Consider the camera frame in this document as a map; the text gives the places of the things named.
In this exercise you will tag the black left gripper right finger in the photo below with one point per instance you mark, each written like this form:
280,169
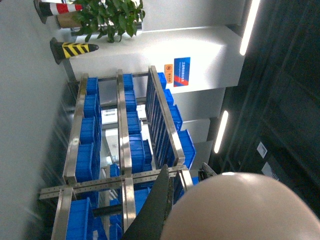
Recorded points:
205,172

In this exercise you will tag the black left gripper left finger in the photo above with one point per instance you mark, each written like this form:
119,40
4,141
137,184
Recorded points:
149,223

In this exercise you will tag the beige plastic scoop tray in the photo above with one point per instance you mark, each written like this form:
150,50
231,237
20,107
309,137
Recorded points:
241,206

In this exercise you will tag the steel flow rack shelf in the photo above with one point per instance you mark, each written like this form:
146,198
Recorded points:
135,187

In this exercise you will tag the green potted plant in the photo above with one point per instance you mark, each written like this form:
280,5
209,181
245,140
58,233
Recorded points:
106,18

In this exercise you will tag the yellow black traffic cone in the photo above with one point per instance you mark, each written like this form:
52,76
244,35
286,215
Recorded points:
65,50

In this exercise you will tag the red white traffic cone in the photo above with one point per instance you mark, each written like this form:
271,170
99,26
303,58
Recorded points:
48,9

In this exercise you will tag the blue red wall sign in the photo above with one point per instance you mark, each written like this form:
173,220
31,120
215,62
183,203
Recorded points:
181,71

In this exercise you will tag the orange wall sign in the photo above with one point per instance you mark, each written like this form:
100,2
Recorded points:
168,72

